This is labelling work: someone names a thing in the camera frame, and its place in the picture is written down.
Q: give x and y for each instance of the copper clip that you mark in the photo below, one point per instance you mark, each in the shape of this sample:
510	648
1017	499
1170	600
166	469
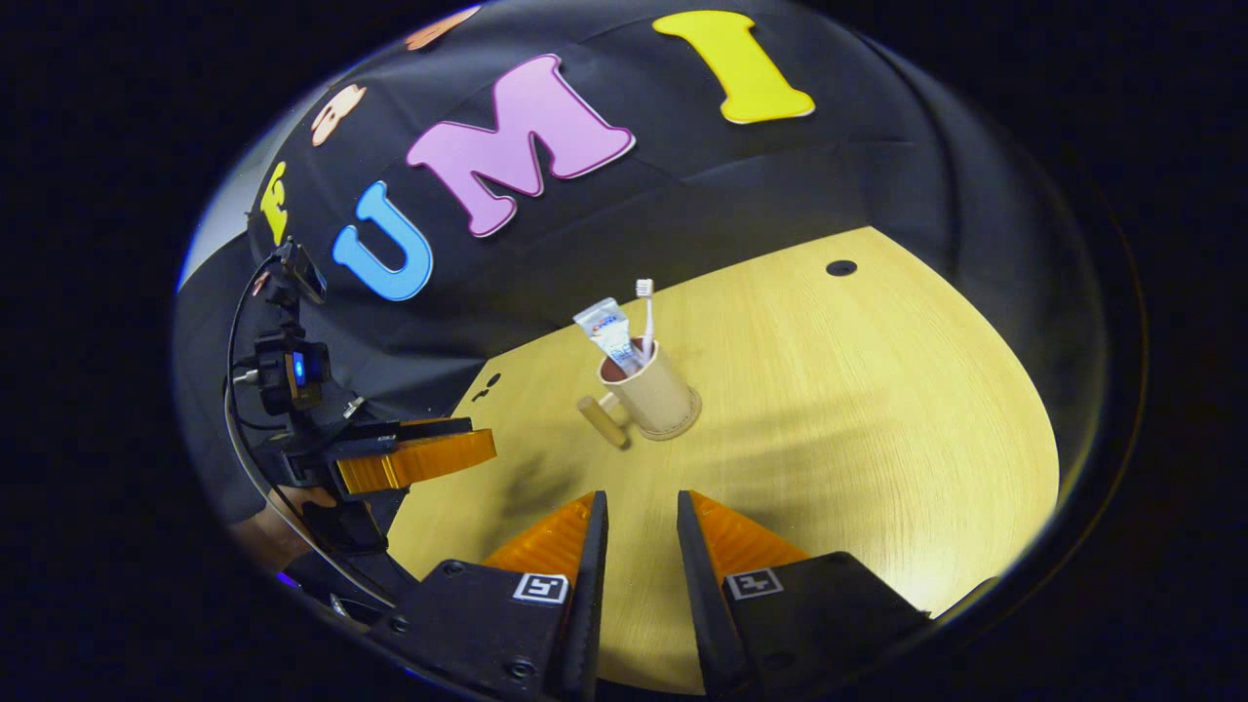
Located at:
261	284

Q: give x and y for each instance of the round brown coaster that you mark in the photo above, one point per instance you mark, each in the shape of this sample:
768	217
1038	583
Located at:
690	417

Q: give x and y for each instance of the white toothbrush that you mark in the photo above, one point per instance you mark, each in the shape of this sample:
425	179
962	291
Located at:
644	288

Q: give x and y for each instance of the black backdrop cloth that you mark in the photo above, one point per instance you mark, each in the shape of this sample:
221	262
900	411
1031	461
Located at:
780	195

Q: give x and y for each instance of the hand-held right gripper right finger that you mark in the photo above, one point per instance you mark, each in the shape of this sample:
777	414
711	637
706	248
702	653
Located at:
697	604

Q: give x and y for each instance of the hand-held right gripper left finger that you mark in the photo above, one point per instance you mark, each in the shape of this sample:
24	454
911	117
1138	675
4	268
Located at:
590	604

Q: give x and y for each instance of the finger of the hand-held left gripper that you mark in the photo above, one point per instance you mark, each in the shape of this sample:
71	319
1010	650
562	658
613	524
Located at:
429	427
419	460

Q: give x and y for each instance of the white clip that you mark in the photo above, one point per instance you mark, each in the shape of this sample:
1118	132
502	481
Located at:
354	406

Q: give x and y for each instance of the white toothpaste tube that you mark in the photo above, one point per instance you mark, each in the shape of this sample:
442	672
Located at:
606	327

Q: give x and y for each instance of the wooden desktop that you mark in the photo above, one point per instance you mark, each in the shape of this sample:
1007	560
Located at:
877	439

